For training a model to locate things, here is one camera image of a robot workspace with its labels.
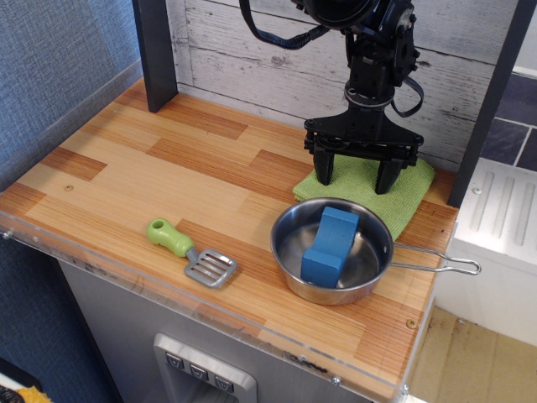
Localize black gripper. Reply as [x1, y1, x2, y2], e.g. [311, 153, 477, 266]
[305, 107, 423, 195]

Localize green rag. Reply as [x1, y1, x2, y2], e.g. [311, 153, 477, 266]
[293, 155, 435, 239]

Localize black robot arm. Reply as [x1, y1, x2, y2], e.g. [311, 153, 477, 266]
[296, 1, 424, 194]

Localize blue wooden block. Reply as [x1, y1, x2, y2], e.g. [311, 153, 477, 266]
[300, 207, 359, 288]

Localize white ribbed sink drainer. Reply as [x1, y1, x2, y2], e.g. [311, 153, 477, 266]
[454, 158, 536, 264]

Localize silver dispenser panel with buttons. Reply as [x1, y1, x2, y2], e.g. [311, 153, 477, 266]
[153, 333, 258, 402]

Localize yellow object at corner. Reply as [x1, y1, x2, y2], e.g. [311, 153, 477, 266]
[1, 386, 52, 403]

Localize silver pot with wire handle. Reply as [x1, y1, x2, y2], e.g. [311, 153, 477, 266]
[269, 197, 482, 306]

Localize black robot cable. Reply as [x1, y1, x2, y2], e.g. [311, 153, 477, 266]
[238, 0, 425, 118]

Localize green-handled toy spatula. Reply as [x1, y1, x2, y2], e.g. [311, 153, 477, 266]
[146, 218, 237, 289]

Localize dark grey right post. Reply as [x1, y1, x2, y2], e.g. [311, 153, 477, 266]
[447, 0, 536, 207]

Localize dark grey post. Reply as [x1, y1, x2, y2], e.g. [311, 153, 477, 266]
[132, 0, 178, 113]
[447, 0, 536, 207]

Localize dark grey left post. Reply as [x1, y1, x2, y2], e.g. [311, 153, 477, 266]
[132, 0, 178, 113]

